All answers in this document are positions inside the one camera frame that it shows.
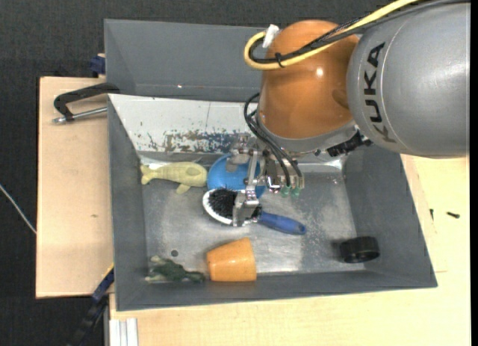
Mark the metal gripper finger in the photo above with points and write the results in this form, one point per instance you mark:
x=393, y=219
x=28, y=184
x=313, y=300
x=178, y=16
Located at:
x=239, y=152
x=244, y=206

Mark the blue bowl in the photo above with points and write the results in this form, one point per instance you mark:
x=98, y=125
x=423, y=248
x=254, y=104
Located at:
x=221, y=181

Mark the orange cup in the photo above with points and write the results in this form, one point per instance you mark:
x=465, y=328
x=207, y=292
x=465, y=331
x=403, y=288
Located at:
x=231, y=262

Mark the grey metal bin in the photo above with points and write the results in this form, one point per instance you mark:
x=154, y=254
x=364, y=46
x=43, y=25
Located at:
x=328, y=206

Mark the yellow toy fish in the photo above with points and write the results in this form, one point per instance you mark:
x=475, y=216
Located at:
x=175, y=173

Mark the green toy animal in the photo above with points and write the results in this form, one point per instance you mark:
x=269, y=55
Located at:
x=170, y=271

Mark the pale wood board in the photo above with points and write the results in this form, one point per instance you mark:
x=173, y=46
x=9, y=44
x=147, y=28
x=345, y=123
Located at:
x=71, y=187

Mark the small black screw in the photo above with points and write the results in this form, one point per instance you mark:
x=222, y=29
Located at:
x=454, y=215

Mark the black cylinder on white bracket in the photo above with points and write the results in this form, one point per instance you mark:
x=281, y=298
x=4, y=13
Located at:
x=349, y=145

